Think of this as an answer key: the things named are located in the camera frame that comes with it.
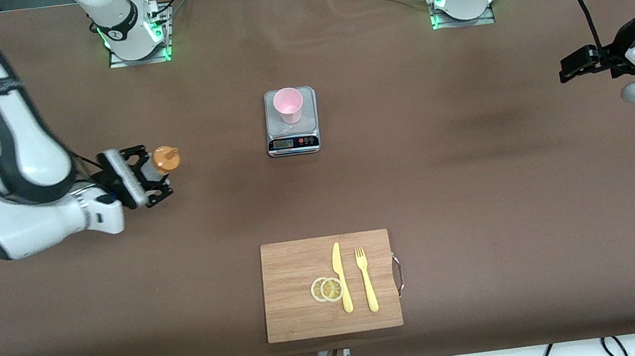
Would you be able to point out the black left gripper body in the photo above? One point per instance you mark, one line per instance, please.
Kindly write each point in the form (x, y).
(610, 58)

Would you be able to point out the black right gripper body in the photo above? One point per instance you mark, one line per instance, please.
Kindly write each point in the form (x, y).
(110, 181)

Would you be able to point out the translucent sauce bottle orange cap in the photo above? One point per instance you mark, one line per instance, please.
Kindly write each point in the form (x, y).
(166, 161)

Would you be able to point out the pink plastic cup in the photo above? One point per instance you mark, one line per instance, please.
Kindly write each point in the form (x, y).
(288, 104)

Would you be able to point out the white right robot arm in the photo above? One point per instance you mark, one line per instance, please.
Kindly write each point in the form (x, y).
(22, 157)

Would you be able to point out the silver digital kitchen scale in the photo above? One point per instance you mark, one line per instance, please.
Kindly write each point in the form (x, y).
(293, 135)

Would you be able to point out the wooden cutting board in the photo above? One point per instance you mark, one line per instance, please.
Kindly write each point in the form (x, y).
(288, 281)

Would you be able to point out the lemon slice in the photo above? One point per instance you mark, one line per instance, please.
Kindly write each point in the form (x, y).
(315, 290)
(332, 289)

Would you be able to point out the yellow plastic knife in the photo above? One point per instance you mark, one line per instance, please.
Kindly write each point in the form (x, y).
(340, 274)

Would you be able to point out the brown table cover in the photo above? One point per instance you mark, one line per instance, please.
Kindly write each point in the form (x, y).
(418, 188)

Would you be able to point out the yellow plastic fork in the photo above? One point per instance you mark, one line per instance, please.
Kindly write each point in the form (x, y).
(368, 286)

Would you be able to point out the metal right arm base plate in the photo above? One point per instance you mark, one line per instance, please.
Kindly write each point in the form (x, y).
(118, 63)

